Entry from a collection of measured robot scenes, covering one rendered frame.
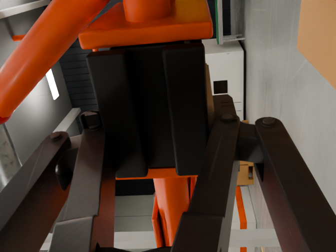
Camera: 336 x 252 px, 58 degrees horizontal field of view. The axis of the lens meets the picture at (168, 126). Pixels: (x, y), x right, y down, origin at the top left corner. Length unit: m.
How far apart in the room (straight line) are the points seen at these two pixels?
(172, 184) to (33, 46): 0.11
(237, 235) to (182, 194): 3.01
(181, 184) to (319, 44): 0.20
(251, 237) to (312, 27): 2.93
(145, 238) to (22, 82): 3.09
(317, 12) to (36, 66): 0.25
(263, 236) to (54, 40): 3.11
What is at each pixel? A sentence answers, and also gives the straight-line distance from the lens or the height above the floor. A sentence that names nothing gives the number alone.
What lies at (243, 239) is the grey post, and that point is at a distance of 3.18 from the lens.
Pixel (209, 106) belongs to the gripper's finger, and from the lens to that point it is 0.15.
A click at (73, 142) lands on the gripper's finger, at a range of 0.16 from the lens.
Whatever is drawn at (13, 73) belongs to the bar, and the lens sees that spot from 0.20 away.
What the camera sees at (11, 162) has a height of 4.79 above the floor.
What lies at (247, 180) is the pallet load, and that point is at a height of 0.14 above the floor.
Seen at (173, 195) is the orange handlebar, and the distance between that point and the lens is 0.20.
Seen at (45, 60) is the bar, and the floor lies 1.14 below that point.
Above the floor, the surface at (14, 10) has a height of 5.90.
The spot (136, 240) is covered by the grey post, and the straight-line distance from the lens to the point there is 3.26.
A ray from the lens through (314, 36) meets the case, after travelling 0.34.
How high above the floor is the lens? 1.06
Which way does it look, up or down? 7 degrees up
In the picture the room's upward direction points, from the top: 94 degrees counter-clockwise
